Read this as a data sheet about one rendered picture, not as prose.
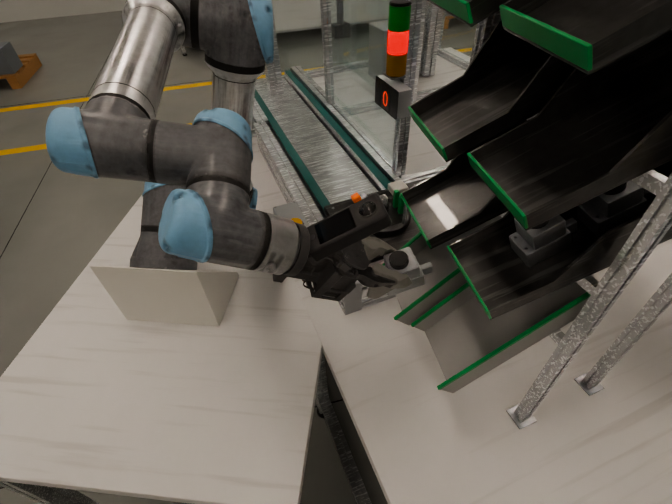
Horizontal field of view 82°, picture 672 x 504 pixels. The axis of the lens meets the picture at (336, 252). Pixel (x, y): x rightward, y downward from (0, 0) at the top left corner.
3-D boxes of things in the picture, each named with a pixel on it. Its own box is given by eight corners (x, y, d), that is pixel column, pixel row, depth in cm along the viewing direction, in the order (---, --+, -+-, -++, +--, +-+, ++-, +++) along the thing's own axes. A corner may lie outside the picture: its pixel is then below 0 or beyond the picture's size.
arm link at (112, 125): (128, -53, 67) (25, 116, 38) (196, -36, 70) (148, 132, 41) (138, 18, 76) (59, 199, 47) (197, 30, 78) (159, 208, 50)
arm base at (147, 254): (114, 266, 88) (118, 223, 89) (152, 267, 103) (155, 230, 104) (177, 270, 87) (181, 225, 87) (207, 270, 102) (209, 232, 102)
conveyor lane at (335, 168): (360, 293, 99) (360, 266, 92) (273, 144, 155) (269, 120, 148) (455, 260, 106) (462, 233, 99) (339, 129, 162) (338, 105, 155)
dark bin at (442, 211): (430, 250, 63) (416, 221, 57) (403, 202, 72) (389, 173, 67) (604, 163, 57) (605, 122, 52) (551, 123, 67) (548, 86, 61)
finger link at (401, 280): (391, 298, 64) (346, 280, 60) (415, 277, 61) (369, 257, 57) (395, 313, 62) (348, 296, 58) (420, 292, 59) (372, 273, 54)
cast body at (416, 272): (388, 297, 64) (383, 276, 59) (380, 276, 67) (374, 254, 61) (437, 280, 64) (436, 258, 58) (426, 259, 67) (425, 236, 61)
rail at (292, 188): (345, 315, 94) (344, 286, 86) (258, 147, 154) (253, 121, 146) (365, 308, 95) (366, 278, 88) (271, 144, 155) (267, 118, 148)
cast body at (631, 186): (597, 238, 52) (598, 203, 47) (576, 217, 55) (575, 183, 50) (662, 207, 50) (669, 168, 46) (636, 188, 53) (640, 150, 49)
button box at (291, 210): (297, 271, 100) (294, 254, 95) (275, 223, 114) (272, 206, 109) (322, 263, 101) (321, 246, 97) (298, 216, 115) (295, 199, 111)
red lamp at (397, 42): (392, 56, 92) (394, 33, 88) (383, 50, 95) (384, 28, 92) (411, 53, 93) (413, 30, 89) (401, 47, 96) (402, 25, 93)
